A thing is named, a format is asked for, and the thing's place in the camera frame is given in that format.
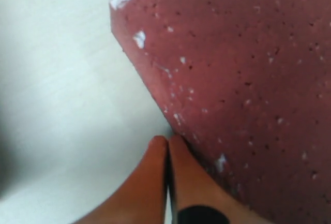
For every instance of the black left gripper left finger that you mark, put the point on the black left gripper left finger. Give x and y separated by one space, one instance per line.
142 197

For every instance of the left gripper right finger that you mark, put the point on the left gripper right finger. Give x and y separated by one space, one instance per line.
192 186

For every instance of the red brick diagonal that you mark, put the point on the red brick diagonal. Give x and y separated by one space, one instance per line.
247 84

